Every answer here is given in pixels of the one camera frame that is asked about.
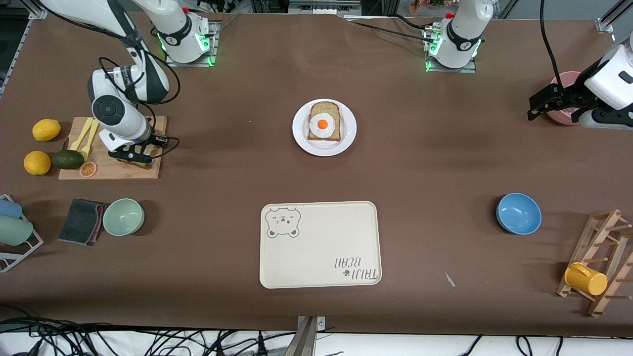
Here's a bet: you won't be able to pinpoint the pale green bowl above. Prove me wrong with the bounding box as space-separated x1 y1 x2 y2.
102 198 145 236

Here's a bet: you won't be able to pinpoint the round white plate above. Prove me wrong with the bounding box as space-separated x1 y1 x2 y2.
292 98 358 157

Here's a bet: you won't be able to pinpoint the dark grey folded cloth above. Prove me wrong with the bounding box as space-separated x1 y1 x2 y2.
58 199 108 246

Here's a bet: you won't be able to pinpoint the yellow plastic fork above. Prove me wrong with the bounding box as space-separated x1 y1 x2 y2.
82 119 100 160

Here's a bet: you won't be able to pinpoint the wooden cutting board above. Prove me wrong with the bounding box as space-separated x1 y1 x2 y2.
58 116 168 180

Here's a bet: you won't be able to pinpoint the grey metal box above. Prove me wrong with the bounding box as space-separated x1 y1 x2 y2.
288 0 362 15

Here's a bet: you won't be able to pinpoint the yellow mug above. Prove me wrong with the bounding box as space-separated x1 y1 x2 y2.
564 262 608 296

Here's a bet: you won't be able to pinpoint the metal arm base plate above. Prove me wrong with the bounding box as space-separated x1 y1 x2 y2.
423 25 478 74
163 20 219 67

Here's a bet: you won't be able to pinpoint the tangled black floor cables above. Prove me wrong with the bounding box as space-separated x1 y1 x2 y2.
0 309 297 356

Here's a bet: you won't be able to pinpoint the toy fried egg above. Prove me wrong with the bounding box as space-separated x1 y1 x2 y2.
310 113 337 138

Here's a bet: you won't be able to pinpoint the yellow plastic knife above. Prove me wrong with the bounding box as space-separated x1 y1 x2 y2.
69 118 94 152

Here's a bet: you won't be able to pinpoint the yellow lemon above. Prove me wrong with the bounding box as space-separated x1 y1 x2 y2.
32 119 61 142

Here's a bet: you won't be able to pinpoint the dark green avocado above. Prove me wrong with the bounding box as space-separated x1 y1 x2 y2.
51 149 85 170

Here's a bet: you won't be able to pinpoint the light blue cup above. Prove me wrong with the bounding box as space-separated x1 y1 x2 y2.
0 199 23 219

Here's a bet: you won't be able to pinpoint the cream bear print tray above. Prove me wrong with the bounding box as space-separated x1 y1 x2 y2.
260 201 382 289

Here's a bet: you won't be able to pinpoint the blue bowl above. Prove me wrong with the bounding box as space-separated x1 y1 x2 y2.
496 193 542 235

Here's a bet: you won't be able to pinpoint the thin black table cable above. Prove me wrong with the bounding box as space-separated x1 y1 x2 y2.
346 14 432 44

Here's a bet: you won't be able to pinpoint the grey metal clamp bracket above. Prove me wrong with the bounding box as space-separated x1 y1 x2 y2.
283 315 327 356

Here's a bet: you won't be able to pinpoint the aluminium corner profile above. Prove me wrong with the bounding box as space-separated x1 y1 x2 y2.
596 0 633 34

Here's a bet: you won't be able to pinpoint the white wire cup rack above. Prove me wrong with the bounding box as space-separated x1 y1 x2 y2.
0 194 44 273

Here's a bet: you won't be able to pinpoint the pink bowl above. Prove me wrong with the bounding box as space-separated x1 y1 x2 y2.
546 71 585 126

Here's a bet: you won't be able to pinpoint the round yellow citrus fruit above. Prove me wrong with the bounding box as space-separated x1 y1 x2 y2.
24 151 52 176

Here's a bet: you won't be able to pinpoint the pale green cup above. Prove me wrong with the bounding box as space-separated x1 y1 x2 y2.
0 216 34 246

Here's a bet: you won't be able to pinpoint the wooden mug rack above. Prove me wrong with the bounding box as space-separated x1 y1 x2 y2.
556 209 633 318

